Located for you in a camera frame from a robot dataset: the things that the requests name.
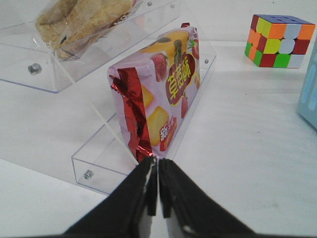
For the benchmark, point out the colourful Rubik's cube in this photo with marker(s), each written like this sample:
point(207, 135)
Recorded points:
point(278, 41)

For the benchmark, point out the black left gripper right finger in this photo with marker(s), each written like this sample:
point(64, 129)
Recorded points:
point(188, 210)

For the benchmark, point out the clear acrylic left shelf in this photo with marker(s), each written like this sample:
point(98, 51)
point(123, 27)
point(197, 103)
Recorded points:
point(58, 117)

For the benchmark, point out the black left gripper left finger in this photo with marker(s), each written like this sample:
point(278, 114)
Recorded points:
point(128, 210)

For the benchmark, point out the light blue plastic basket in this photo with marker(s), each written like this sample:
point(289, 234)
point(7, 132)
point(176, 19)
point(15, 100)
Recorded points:
point(307, 104)

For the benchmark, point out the pink strawberry cookie packet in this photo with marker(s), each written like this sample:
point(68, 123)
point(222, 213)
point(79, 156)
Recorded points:
point(153, 90)

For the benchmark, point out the brown bread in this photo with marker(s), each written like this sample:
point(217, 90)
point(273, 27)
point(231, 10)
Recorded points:
point(69, 27)

